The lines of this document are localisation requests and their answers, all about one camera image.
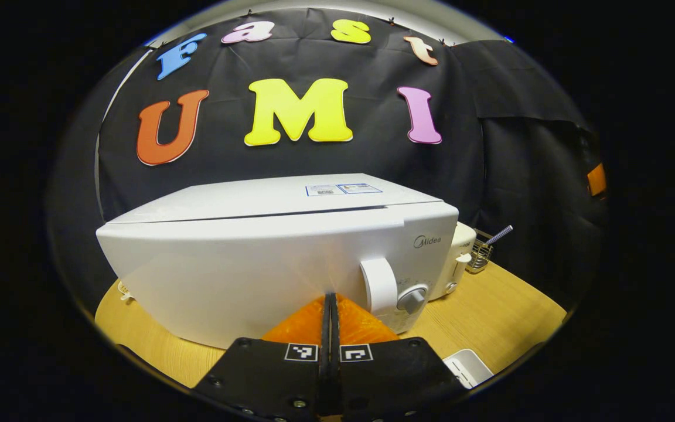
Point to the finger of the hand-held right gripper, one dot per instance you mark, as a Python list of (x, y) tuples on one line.
[(596, 179)]

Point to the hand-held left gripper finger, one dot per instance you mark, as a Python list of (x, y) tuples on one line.
[(326, 334), (335, 334)]

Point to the white microwave oven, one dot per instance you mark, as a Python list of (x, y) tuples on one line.
[(226, 269)]

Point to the striped stick utensil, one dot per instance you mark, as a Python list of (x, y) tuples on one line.
[(500, 234)]

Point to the small white plastic tray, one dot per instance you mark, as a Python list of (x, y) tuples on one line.
[(469, 366)]

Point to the cream toaster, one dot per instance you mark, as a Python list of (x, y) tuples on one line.
[(460, 246)]

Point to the black backdrop cloth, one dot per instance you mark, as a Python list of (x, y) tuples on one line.
[(372, 158)]

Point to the white divided bean dish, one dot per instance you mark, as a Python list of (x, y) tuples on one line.
[(123, 291)]

